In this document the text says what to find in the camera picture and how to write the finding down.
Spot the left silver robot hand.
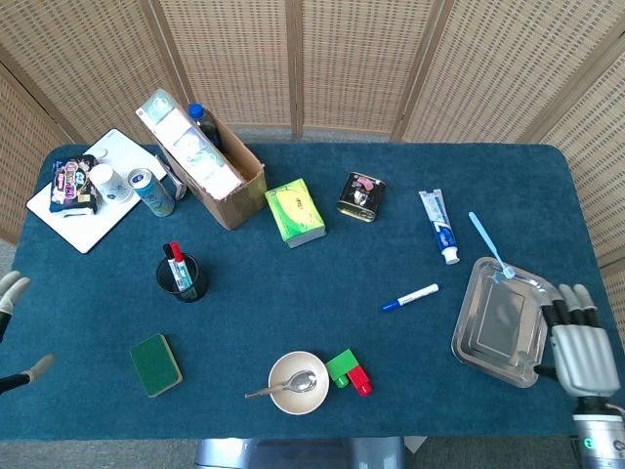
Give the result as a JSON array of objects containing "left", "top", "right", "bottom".
[{"left": 0, "top": 271, "right": 55, "bottom": 395}]

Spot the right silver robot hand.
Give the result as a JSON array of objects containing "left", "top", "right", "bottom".
[{"left": 534, "top": 282, "right": 622, "bottom": 398}]

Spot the black mesh pen holder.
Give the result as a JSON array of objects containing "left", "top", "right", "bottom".
[{"left": 155, "top": 252, "right": 210, "bottom": 304}]

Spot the blue white marker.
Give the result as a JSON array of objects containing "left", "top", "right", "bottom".
[{"left": 381, "top": 282, "right": 439, "bottom": 313}]

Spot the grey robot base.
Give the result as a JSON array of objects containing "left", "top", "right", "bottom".
[{"left": 193, "top": 437, "right": 407, "bottom": 469}]

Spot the red marker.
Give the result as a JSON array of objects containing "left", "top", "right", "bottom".
[{"left": 169, "top": 241, "right": 197, "bottom": 297}]

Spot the stainless steel tray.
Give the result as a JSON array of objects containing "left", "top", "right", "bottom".
[{"left": 450, "top": 256, "right": 561, "bottom": 390}]

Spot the white board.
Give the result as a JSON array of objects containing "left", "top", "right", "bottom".
[{"left": 24, "top": 127, "right": 168, "bottom": 255}]

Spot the snack bag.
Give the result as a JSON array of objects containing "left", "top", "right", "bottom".
[{"left": 48, "top": 154, "right": 102, "bottom": 215}]

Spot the white flower paper cup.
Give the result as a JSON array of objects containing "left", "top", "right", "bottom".
[{"left": 88, "top": 163, "right": 134, "bottom": 205}]

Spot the light blue toothbrush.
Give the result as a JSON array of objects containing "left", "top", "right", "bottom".
[{"left": 468, "top": 211, "right": 517, "bottom": 280}]

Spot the green yellow sponge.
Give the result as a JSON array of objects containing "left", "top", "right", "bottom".
[{"left": 129, "top": 333, "right": 185, "bottom": 399}]

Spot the light blue drink can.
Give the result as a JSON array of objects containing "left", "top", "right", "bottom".
[{"left": 127, "top": 167, "right": 176, "bottom": 218}]

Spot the white blue toothpaste tube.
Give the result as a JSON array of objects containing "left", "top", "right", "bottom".
[{"left": 418, "top": 189, "right": 462, "bottom": 266}]

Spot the red toy block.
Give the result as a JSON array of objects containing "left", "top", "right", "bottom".
[{"left": 347, "top": 363, "right": 374, "bottom": 397}]

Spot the white pastel tissue multipack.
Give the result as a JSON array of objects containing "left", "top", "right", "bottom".
[{"left": 135, "top": 88, "right": 245, "bottom": 200}]

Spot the green toy block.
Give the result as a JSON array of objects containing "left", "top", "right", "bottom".
[{"left": 325, "top": 348, "right": 360, "bottom": 390}]

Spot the brown cardboard box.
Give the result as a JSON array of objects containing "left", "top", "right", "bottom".
[{"left": 155, "top": 114, "right": 269, "bottom": 232}]

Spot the dark bottle with blue cap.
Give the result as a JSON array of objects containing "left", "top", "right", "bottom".
[{"left": 187, "top": 102, "right": 225, "bottom": 152}]

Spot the black gold luncheon meat can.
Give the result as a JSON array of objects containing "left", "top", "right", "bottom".
[{"left": 336, "top": 171, "right": 388, "bottom": 224}]

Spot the metal spoon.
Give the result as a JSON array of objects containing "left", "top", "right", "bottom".
[{"left": 244, "top": 369, "right": 318, "bottom": 400}]

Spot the green tissue pack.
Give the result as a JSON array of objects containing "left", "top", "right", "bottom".
[{"left": 264, "top": 178, "right": 327, "bottom": 249}]

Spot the beige bowl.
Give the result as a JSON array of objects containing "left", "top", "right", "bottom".
[{"left": 268, "top": 350, "right": 331, "bottom": 416}]

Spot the woven wooden folding screen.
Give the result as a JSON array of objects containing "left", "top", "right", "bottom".
[{"left": 0, "top": 0, "right": 625, "bottom": 353}]

